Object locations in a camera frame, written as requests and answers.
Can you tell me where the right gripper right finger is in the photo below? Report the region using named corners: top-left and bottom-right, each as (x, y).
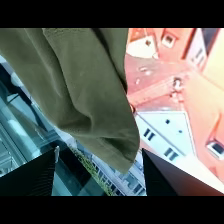
top-left (141, 148), bottom-right (224, 197)

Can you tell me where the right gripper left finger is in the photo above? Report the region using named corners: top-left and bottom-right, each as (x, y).
top-left (0, 148), bottom-right (56, 197)

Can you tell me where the olive green garment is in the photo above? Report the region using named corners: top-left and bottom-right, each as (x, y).
top-left (0, 27), bottom-right (141, 175)

